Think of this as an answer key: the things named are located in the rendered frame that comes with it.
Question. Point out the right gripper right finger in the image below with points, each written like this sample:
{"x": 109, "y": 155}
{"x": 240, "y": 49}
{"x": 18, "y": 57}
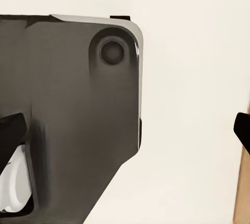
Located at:
{"x": 242, "y": 129}

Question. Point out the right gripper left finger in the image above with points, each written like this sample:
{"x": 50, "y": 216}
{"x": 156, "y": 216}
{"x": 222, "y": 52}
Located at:
{"x": 12, "y": 130}

